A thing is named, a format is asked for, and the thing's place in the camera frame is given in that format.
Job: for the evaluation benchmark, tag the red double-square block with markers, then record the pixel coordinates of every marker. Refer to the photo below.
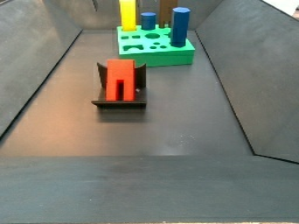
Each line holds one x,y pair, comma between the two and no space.
120,72

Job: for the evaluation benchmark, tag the green foam shape board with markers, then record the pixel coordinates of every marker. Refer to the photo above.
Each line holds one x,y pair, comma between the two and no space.
148,47

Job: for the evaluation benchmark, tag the black curved stand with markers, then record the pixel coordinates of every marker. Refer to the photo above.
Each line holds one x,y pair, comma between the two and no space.
120,103

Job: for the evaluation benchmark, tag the blue short cylinder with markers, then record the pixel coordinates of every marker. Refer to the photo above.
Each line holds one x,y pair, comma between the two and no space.
148,21

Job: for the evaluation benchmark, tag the blue hexagonal prism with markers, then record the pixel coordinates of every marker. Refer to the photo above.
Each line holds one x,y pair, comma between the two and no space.
180,20

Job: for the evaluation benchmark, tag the yellow rectangular block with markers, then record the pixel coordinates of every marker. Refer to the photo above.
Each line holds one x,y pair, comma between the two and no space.
128,15

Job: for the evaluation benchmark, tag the brown arch block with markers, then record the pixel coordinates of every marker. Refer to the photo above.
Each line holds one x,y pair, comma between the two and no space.
166,8

